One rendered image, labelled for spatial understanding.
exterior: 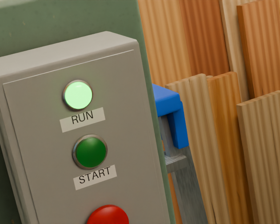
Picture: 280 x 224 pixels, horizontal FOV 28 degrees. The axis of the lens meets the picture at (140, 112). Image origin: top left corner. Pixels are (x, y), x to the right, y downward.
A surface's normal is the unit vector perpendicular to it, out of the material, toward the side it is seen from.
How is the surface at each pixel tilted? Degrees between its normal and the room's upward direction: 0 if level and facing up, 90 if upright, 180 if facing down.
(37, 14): 90
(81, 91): 87
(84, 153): 89
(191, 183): 82
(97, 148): 88
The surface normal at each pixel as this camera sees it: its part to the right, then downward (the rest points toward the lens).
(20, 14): 0.39, 0.23
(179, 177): 0.50, 0.04
